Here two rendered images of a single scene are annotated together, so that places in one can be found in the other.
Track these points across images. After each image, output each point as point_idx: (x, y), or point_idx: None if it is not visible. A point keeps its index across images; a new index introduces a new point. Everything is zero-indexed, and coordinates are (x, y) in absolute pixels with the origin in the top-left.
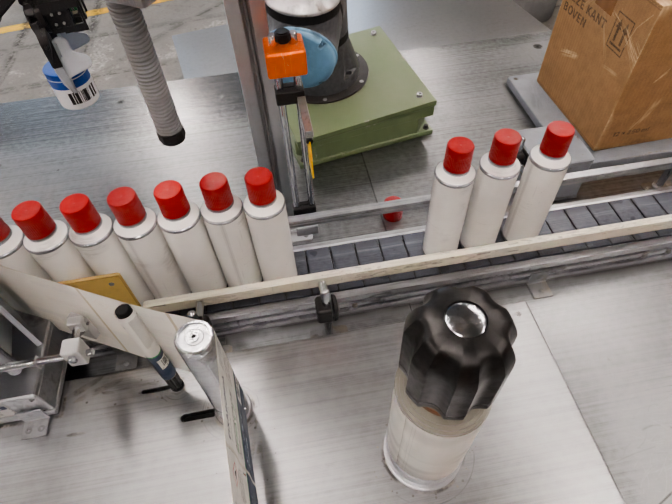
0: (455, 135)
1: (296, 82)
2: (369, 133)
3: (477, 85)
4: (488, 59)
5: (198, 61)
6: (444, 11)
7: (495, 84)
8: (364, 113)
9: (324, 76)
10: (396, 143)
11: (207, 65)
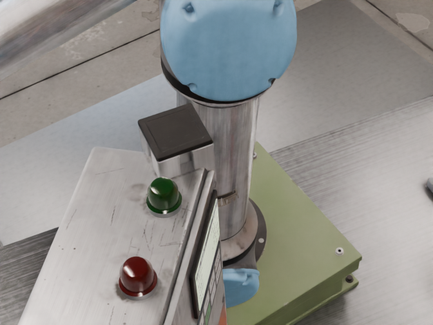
0: (387, 282)
1: None
2: (288, 313)
3: (392, 193)
4: (394, 146)
5: (12, 210)
6: (317, 69)
7: (413, 187)
8: (279, 292)
9: (247, 299)
10: (318, 309)
11: (27, 215)
